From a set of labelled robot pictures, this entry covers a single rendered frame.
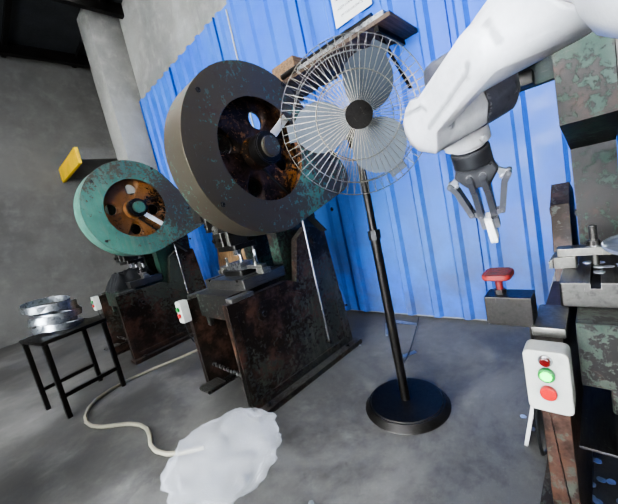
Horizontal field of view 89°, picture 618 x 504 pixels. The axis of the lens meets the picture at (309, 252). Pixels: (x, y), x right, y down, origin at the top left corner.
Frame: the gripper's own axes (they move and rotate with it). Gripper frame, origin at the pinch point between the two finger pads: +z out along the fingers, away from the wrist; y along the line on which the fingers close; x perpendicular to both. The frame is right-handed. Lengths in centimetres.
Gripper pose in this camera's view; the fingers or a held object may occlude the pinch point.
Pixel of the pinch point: (491, 227)
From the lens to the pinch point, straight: 84.6
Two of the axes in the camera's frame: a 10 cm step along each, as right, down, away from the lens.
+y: 7.5, -1.2, -6.5
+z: 4.7, 7.9, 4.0
